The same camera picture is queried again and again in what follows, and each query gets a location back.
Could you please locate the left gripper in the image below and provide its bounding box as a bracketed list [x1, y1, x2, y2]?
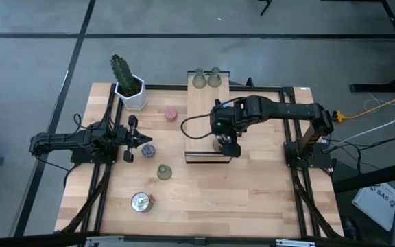
[117, 115, 153, 163]

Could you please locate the silver tin can candle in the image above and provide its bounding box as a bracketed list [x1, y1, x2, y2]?
[130, 191, 156, 213]
[213, 135, 231, 152]

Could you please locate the white faceted plant pot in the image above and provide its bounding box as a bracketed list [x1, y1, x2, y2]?
[114, 73, 149, 112]

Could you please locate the tall green cactus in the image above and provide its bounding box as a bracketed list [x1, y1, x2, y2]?
[110, 54, 139, 93]

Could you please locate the black desk foot bar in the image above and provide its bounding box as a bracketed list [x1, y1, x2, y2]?
[333, 159, 395, 193]

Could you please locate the black stand leg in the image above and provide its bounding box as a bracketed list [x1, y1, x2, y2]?
[257, 0, 274, 16]

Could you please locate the white cardboard box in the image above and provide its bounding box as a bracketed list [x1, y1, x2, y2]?
[351, 183, 395, 231]

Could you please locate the black cable loop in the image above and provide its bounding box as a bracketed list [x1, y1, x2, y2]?
[180, 97, 246, 141]

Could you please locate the wooden shelf black metal frame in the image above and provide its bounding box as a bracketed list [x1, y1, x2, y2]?
[184, 70, 236, 165]

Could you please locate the black extrusion frame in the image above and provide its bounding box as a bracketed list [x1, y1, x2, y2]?
[0, 82, 395, 247]

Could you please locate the silver aluminium bracket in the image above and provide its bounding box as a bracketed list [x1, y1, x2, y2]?
[275, 239, 317, 247]
[84, 235, 127, 247]

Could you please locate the black desk leg frame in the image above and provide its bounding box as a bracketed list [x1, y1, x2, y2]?
[350, 0, 395, 93]

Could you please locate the white cable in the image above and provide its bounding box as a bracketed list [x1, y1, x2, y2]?
[363, 108, 395, 135]

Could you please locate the yellow power cord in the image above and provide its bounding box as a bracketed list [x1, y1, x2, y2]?
[333, 88, 395, 124]

